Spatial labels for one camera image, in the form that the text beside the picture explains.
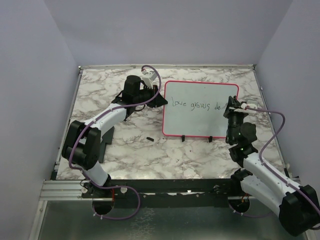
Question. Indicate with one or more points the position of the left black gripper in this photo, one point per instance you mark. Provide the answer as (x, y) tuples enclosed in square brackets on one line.
[(159, 100)]

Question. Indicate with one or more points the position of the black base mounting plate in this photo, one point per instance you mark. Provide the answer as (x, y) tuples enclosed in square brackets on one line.
[(167, 193)]

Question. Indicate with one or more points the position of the black foam pad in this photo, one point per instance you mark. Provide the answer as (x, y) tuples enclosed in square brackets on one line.
[(107, 139)]

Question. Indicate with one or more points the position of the aluminium table frame rail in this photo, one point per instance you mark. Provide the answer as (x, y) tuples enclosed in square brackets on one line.
[(62, 190)]

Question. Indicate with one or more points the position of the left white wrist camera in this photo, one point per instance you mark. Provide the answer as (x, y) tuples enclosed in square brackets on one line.
[(148, 78)]

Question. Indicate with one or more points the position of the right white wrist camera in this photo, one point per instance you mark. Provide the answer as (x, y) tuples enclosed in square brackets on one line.
[(247, 107)]

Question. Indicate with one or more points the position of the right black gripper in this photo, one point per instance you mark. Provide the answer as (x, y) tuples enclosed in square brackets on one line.
[(233, 103)]

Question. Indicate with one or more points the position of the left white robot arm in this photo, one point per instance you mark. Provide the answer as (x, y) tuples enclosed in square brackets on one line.
[(82, 145)]

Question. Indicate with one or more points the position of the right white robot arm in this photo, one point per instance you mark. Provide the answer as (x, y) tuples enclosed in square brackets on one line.
[(297, 207)]

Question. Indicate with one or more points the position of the red framed whiteboard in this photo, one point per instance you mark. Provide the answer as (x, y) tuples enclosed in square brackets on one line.
[(195, 109)]

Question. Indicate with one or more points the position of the black marker cap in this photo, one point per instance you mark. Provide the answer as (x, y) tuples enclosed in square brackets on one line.
[(150, 139)]

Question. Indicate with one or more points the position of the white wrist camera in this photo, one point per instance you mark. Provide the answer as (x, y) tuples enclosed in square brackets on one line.
[(247, 107), (148, 78)]

